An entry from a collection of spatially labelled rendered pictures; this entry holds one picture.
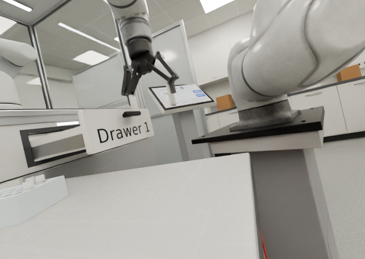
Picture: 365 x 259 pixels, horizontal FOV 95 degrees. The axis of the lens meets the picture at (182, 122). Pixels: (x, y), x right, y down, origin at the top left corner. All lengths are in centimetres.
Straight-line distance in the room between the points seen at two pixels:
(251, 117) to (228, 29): 386
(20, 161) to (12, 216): 34
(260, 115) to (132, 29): 45
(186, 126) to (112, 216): 128
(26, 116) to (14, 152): 11
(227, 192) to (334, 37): 27
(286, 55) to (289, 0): 10
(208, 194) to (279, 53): 26
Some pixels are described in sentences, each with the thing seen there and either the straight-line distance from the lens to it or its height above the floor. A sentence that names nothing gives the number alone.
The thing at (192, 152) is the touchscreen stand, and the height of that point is 57.
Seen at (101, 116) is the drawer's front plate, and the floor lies 91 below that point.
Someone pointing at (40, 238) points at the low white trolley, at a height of 76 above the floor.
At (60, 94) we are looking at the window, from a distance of 79.
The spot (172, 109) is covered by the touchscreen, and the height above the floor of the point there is 95.
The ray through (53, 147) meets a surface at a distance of 59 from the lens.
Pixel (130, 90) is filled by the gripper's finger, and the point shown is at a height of 98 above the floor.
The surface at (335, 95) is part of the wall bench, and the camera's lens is 350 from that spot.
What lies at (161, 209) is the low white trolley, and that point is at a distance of 20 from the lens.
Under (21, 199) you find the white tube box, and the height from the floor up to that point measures 79.
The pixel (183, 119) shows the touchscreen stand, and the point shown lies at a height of 87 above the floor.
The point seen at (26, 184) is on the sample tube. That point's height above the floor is 81.
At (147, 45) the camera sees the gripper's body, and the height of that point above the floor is 109.
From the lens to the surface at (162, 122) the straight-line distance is 225.
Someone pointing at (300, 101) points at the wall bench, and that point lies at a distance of 336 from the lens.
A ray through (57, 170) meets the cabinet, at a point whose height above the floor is 78.
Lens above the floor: 84
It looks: level
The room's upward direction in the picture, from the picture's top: 13 degrees counter-clockwise
